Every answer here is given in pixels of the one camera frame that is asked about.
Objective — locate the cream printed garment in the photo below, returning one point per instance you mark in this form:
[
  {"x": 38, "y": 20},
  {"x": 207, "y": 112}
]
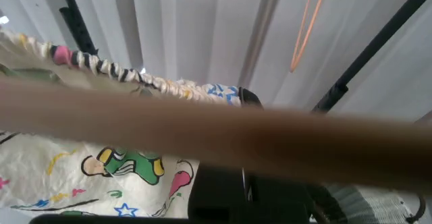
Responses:
[{"x": 50, "y": 170}]

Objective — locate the white curtain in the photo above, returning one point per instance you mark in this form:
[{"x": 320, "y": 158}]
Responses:
[{"x": 202, "y": 31}]

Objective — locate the black clothes rack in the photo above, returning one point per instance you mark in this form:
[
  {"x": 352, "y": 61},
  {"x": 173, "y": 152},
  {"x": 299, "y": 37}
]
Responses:
[{"x": 371, "y": 47}]

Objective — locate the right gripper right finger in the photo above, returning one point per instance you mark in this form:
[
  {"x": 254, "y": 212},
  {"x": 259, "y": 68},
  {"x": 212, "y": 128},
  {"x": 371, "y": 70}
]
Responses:
[{"x": 276, "y": 200}]

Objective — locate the white laundry basket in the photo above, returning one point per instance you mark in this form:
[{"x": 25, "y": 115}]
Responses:
[{"x": 371, "y": 203}]

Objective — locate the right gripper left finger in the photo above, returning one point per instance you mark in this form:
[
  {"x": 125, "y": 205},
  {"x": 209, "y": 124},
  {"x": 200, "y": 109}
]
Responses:
[{"x": 219, "y": 197}]

